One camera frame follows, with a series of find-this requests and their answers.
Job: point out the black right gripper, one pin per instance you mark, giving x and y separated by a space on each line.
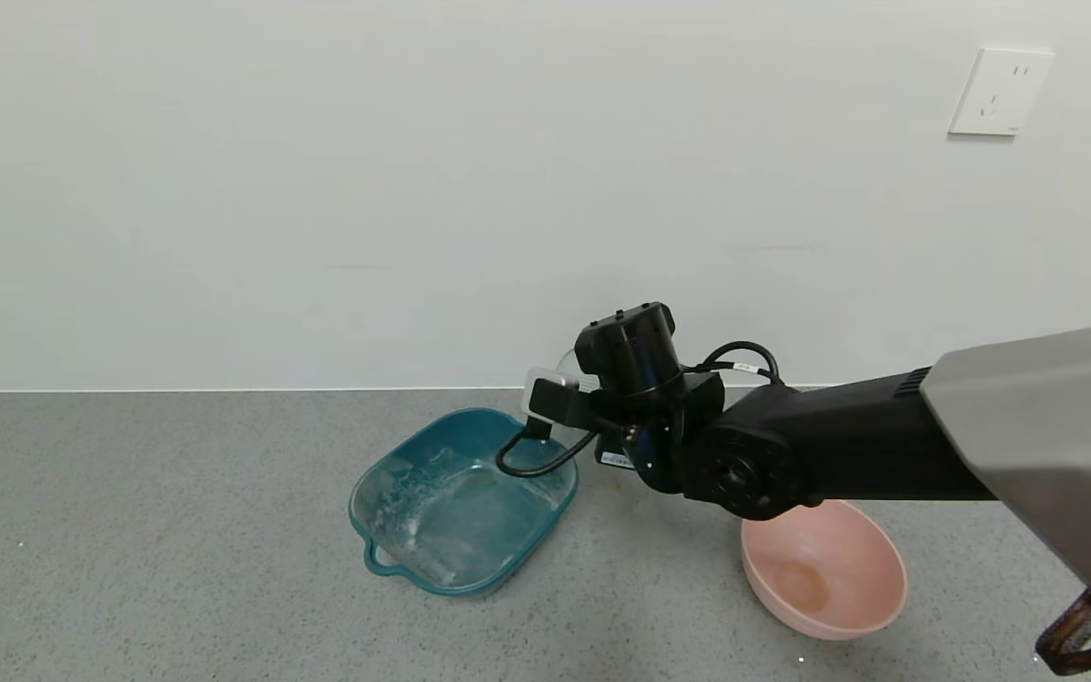
614 457

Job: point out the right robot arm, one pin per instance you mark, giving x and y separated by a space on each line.
886 436

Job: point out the teal plastic tray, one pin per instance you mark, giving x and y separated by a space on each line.
451 530

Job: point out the pink plastic bowl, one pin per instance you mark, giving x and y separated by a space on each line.
839 568

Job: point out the white wall socket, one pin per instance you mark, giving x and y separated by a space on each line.
1000 93

